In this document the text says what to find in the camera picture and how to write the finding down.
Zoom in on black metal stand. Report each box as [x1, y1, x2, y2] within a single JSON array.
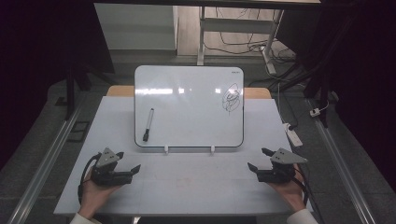
[[55, 60, 117, 121]]

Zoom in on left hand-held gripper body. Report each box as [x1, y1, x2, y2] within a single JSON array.
[[90, 147, 134, 188]]

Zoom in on black floor plate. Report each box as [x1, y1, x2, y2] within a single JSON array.
[[66, 119, 92, 144]]

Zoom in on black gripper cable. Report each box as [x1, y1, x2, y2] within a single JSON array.
[[77, 152, 103, 205], [293, 164, 325, 224]]

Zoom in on white whiteboard with black rim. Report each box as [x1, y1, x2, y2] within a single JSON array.
[[134, 64, 245, 148]]

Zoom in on black floor cables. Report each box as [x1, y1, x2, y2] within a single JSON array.
[[204, 7, 297, 64]]

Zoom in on person's left hand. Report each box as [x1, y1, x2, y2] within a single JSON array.
[[78, 170, 121, 220]]

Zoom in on small white adapter with cable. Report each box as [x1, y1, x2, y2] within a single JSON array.
[[309, 101, 331, 119]]

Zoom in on white cabinet panel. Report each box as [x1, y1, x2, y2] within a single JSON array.
[[93, 3, 179, 51]]

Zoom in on wooden board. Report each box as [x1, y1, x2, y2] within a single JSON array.
[[106, 85, 273, 100]]

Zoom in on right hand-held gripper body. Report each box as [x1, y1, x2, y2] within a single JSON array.
[[256, 147, 308, 184]]

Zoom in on person's right hand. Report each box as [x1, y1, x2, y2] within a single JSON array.
[[268, 172, 307, 214]]

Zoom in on dark curtain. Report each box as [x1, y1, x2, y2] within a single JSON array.
[[0, 0, 116, 171], [276, 0, 396, 192]]

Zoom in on white marker pen black cap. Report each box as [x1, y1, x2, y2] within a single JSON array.
[[142, 107, 155, 143]]

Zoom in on white desk frame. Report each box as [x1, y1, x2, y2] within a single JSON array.
[[196, 6, 286, 76]]

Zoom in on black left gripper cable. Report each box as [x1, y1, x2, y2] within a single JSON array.
[[77, 152, 103, 205]]

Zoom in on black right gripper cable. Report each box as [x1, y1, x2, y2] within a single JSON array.
[[293, 164, 325, 224]]

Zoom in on metal floor rail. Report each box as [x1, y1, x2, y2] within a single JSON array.
[[306, 98, 378, 224], [7, 101, 86, 224]]

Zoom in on white power strip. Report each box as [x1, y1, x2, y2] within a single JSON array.
[[282, 122, 304, 148]]

